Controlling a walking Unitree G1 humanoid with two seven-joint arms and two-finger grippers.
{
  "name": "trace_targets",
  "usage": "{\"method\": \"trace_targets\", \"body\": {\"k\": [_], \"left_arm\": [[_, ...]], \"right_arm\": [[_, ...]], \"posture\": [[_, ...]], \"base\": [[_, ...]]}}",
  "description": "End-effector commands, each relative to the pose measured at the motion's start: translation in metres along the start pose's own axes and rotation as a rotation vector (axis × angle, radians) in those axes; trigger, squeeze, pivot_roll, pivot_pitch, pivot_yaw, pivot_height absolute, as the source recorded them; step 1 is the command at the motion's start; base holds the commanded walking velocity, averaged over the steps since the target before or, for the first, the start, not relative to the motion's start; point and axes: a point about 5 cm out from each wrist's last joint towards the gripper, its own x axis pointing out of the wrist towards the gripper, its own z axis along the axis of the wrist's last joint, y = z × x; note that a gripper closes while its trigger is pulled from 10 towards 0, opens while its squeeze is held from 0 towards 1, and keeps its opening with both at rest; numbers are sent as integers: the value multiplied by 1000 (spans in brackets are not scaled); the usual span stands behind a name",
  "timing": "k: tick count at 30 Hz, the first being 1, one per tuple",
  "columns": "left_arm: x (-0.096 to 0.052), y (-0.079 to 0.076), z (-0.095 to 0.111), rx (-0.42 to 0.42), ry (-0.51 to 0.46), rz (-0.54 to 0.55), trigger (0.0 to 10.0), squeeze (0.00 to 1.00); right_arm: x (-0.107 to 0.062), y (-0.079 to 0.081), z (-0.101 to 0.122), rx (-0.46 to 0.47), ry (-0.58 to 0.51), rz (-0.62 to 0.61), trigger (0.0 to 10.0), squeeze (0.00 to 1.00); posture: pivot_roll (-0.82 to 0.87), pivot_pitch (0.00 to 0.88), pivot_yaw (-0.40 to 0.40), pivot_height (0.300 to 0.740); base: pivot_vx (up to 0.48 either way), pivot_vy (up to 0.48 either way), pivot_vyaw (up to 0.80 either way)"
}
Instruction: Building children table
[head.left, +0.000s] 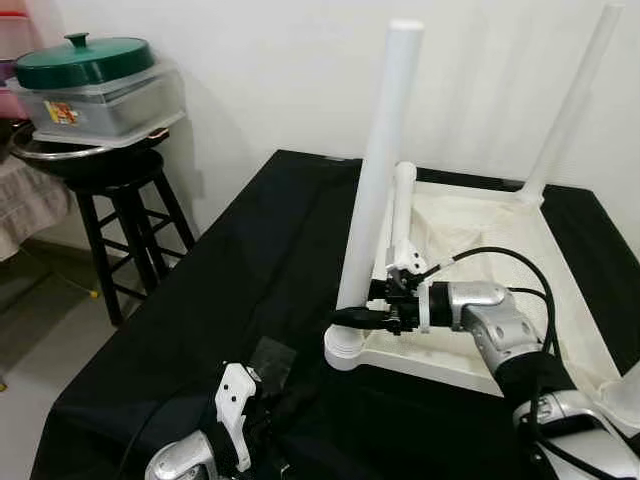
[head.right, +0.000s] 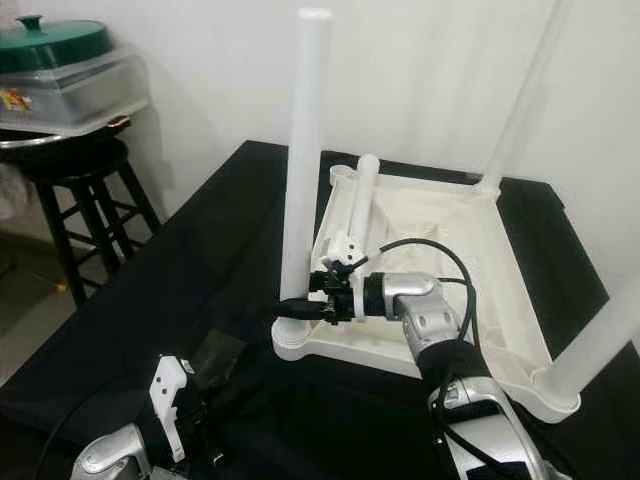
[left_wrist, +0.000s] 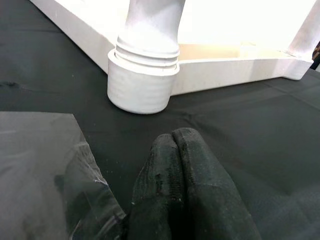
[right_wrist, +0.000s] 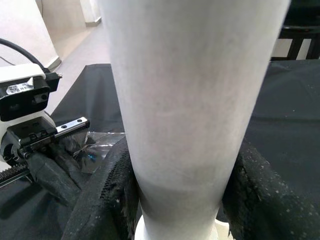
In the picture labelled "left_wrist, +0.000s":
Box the black tablecloth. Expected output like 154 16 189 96
0 0 320 240

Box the clear tape piece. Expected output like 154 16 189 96
0 111 127 240

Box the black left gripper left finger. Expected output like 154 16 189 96
127 133 187 240

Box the white plastic table top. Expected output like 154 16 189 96
29 0 320 115

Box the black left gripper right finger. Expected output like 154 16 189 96
173 127 262 240

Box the white plastic table leg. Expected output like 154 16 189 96
115 0 185 72
287 0 320 55

